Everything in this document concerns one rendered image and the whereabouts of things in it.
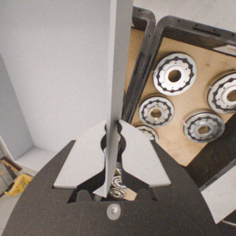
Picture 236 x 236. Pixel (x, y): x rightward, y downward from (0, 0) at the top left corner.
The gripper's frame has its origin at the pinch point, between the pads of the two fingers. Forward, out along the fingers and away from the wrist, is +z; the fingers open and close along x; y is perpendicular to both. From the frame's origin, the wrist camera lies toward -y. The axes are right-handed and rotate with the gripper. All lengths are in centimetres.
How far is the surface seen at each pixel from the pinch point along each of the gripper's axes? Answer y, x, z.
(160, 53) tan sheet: -7.8, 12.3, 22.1
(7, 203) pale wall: 318, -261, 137
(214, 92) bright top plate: 0.4, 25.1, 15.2
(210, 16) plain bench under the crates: -18.1, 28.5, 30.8
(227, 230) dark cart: 139, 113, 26
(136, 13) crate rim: -13.4, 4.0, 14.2
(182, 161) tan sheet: 28.2, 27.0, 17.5
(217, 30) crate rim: -10.9, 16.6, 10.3
